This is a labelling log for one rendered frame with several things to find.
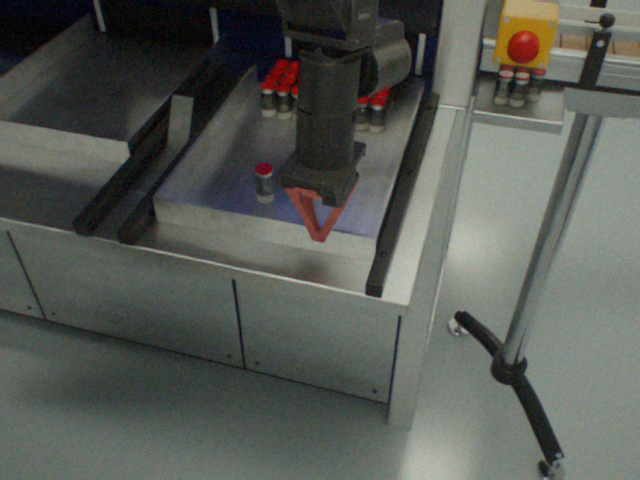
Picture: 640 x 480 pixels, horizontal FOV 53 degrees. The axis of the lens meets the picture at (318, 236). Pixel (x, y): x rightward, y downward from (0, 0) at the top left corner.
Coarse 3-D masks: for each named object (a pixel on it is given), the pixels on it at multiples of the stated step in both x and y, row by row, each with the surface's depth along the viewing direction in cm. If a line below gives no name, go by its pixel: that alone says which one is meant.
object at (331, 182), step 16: (304, 112) 60; (352, 112) 61; (304, 128) 60; (320, 128) 59; (336, 128) 59; (352, 128) 61; (304, 144) 61; (320, 144) 60; (336, 144) 60; (352, 144) 62; (288, 160) 63; (304, 160) 62; (320, 160) 61; (336, 160) 61; (352, 160) 64; (288, 176) 60; (304, 176) 60; (320, 176) 61; (336, 176) 61; (336, 192) 60
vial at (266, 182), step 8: (256, 176) 76; (264, 176) 75; (272, 176) 76; (256, 184) 76; (264, 184) 75; (272, 184) 76; (264, 192) 76; (272, 192) 77; (264, 200) 77; (272, 200) 78
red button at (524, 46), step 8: (520, 32) 82; (528, 32) 82; (512, 40) 82; (520, 40) 82; (528, 40) 81; (536, 40) 82; (512, 48) 83; (520, 48) 82; (528, 48) 82; (536, 48) 82; (512, 56) 83; (520, 56) 83; (528, 56) 83; (536, 56) 83
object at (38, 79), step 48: (48, 48) 102; (96, 48) 108; (144, 48) 108; (192, 48) 108; (0, 96) 94; (48, 96) 96; (96, 96) 96; (144, 96) 96; (48, 144) 86; (96, 144) 83
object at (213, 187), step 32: (256, 64) 97; (256, 96) 96; (224, 128) 90; (256, 128) 90; (288, 128) 90; (192, 160) 81; (224, 160) 84; (256, 160) 84; (384, 160) 84; (160, 192) 74; (192, 192) 79; (224, 192) 79; (256, 192) 79; (384, 192) 79; (192, 224) 74; (224, 224) 73; (256, 224) 71; (288, 224) 70; (320, 224) 75; (352, 224) 75; (384, 224) 73; (352, 256) 71
